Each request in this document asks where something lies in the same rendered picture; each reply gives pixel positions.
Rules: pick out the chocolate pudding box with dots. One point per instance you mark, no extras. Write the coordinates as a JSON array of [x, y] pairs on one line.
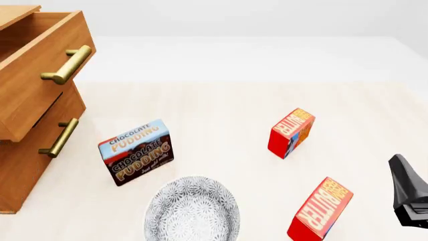
[[140, 155]]

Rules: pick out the open wooden drawer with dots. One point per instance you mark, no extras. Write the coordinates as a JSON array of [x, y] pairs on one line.
[[30, 82]]

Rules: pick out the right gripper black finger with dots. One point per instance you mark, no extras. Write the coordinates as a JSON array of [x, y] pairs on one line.
[[406, 178]]

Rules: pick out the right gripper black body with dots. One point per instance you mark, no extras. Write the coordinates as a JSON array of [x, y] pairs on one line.
[[414, 214]]

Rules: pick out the red butter box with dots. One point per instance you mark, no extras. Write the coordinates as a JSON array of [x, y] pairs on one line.
[[321, 211], [284, 136]]

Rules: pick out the grey patterned bowl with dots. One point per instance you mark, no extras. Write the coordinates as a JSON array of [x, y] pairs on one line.
[[192, 211]]

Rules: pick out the wooden cabinet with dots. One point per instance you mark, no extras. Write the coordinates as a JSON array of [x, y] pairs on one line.
[[13, 16]]

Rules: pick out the closed wooden drawer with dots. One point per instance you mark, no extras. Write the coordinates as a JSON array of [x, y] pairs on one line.
[[23, 170]]

